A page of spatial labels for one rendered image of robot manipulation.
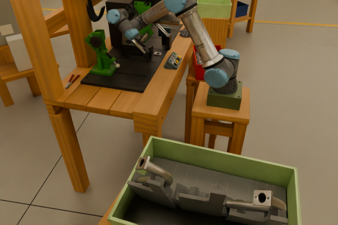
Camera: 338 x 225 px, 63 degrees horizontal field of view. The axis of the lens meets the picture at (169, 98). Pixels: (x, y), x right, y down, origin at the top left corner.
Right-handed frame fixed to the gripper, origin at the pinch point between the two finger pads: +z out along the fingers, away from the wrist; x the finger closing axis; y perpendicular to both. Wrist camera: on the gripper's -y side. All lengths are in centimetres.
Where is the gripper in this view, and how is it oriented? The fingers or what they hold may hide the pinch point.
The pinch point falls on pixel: (133, 15)
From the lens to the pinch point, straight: 191.8
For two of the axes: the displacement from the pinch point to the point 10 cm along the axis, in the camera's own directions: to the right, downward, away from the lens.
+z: 2.5, -3.3, 9.1
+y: 7.3, -5.5, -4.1
